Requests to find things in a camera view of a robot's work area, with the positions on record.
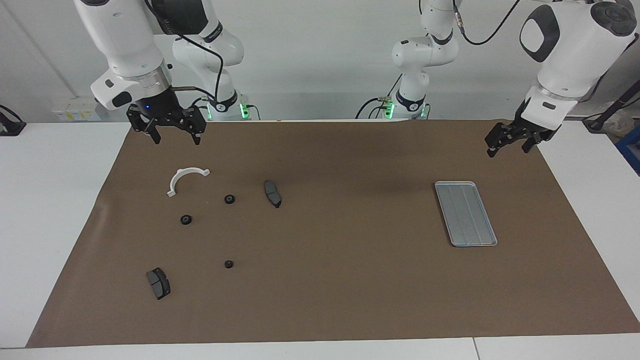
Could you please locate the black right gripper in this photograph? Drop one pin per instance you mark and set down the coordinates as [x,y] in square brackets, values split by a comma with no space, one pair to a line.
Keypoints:
[165,112]

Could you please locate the black tripod leg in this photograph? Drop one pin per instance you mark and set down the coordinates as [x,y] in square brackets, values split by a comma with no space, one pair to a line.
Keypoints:
[612,107]

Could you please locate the dark grey brake pad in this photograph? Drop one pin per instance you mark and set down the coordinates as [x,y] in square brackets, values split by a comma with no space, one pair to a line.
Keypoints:
[272,194]
[158,284]

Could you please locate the white curved plastic bracket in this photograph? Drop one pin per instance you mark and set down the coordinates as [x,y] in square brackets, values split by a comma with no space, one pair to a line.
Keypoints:
[171,192]

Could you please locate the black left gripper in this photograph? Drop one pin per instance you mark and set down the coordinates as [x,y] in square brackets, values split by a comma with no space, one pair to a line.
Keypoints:
[517,131]

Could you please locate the silver metal tray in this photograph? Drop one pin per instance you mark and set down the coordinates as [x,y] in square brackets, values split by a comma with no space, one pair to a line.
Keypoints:
[472,235]

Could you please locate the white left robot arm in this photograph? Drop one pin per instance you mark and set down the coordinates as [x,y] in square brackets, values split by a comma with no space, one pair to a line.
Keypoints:
[565,45]

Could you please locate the black clamp stand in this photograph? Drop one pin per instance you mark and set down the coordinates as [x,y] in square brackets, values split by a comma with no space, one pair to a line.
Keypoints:
[10,124]

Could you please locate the blue crate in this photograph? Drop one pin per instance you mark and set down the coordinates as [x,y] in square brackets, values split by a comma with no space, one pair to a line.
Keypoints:
[631,147]

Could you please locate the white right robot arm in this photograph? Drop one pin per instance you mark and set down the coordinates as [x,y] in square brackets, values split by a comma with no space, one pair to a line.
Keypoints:
[130,40]

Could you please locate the brown table mat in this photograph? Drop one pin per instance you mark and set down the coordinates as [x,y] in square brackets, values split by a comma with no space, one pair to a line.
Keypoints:
[350,280]

